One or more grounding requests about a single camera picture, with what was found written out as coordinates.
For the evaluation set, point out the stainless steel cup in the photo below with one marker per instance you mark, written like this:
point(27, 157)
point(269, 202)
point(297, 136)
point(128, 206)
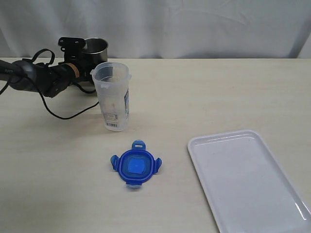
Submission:
point(96, 50)

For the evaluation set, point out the white backdrop curtain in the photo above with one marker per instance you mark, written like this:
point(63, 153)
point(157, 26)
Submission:
point(161, 28)

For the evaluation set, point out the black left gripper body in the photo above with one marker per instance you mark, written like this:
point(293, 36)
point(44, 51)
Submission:
point(81, 64)

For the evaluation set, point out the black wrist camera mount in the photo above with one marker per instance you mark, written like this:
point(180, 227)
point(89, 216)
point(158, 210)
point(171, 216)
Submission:
point(71, 47)

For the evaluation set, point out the blue plastic container lid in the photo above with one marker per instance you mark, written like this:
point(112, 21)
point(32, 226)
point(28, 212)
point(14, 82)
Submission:
point(137, 165)

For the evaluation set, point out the clear plastic tall container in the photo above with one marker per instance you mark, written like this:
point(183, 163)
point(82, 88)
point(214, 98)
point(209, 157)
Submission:
point(111, 81)

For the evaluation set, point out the white rectangular tray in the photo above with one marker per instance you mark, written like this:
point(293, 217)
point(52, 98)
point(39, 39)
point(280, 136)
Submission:
point(246, 189)

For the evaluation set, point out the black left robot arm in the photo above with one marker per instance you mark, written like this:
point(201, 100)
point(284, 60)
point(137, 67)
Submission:
point(38, 74)

